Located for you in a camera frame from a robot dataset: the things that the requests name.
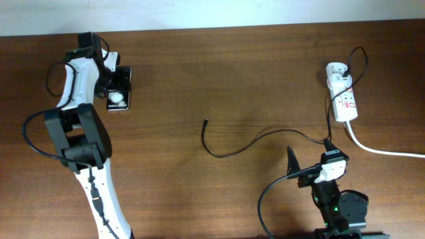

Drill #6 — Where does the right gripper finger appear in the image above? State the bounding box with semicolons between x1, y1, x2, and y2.
323;138;336;151
287;146;301;179

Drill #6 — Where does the black smartphone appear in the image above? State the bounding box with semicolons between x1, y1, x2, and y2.
106;66;132;111

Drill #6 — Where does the black charging cable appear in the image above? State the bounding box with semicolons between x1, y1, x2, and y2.
201;46;369;159

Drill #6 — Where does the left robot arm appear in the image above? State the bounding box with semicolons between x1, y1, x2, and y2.
44;32;133;238

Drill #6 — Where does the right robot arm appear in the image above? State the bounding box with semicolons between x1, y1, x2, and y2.
287;139;369;238

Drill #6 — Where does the white USB charger plug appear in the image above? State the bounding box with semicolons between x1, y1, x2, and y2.
327;73;352;90

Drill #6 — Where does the white power strip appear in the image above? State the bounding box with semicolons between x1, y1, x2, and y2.
326;62;358;122

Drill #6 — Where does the white power strip cord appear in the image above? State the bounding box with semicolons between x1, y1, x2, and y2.
343;120;425;159

